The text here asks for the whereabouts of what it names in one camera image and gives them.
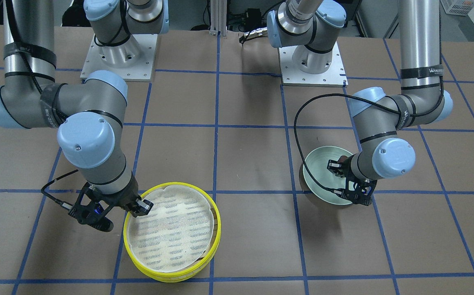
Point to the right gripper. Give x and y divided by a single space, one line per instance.
123 199

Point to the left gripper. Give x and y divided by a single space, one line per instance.
344 169

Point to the yellow bamboo steamer tray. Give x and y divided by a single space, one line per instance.
183 274

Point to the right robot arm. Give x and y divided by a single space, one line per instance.
89 117

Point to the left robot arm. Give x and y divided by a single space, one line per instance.
312 27

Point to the light green plate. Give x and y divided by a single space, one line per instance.
317 161

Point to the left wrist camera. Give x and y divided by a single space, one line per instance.
357 191

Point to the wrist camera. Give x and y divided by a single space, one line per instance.
357 191
92 214

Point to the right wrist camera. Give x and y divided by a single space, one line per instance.
92 214

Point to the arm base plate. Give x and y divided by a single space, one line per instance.
301 67
133 60

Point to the aluminium frame post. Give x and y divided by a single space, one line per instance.
218 17

